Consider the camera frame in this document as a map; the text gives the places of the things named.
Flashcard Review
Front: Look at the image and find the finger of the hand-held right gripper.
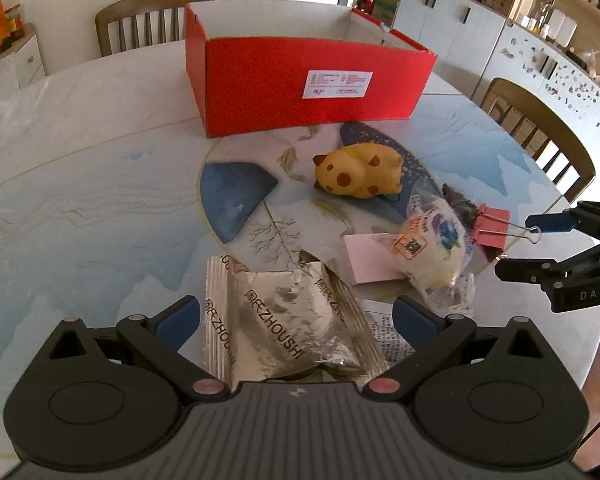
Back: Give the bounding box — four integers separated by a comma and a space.
525, 200, 600, 241
495, 240, 600, 291

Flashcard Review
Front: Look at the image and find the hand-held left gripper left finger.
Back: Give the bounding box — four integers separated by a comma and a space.
47, 296, 231, 403

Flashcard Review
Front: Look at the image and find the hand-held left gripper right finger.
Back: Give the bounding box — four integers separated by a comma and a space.
362, 296, 548, 403

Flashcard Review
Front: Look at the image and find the pink binder clip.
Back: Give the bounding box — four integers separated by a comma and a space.
472, 203, 542, 249

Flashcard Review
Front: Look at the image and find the clear bun packet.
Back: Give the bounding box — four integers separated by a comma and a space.
395, 185, 476, 311

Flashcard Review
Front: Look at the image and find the pink sticky note pad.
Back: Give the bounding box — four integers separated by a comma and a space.
342, 232, 406, 286

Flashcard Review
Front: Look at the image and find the silver foil snack packet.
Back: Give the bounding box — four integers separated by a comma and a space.
202, 250, 386, 391

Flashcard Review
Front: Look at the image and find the dark wrapper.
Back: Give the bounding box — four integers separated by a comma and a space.
442, 183, 478, 221

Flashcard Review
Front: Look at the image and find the yellow spotted toy animal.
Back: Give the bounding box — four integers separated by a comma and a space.
313, 142, 404, 200

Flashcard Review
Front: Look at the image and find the red cardboard box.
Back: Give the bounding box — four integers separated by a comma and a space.
184, 1, 438, 138

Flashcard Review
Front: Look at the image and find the printed marble desktop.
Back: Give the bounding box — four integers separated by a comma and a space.
0, 2, 600, 466

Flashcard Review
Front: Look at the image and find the printed paper leaflet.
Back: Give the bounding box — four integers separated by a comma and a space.
362, 300, 416, 361

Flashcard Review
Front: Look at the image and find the wooden slat-back chair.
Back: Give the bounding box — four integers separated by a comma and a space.
95, 0, 217, 58
480, 77, 597, 203

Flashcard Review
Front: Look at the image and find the white canister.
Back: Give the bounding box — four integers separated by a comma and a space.
550, 9, 578, 43

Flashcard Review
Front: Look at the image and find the long white sideboard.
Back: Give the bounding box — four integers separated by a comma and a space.
392, 0, 600, 201

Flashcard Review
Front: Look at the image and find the printed cardboard carton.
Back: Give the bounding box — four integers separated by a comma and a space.
372, 0, 403, 26

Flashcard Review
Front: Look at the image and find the white side cabinet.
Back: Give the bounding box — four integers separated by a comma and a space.
0, 22, 47, 86

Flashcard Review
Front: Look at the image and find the glass jar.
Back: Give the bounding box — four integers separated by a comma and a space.
5, 5, 26, 41

